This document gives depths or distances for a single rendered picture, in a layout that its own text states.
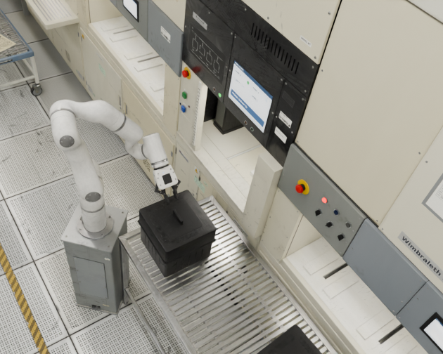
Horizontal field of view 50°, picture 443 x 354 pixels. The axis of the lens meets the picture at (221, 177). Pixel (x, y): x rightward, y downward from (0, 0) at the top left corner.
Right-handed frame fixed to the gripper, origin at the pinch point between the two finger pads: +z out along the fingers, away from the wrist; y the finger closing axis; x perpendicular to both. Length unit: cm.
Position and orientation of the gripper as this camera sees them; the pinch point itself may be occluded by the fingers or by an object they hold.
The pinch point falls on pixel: (171, 197)
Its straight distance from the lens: 233.3
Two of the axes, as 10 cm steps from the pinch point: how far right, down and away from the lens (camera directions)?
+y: 8.3, -3.5, 4.3
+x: -4.7, -0.2, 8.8
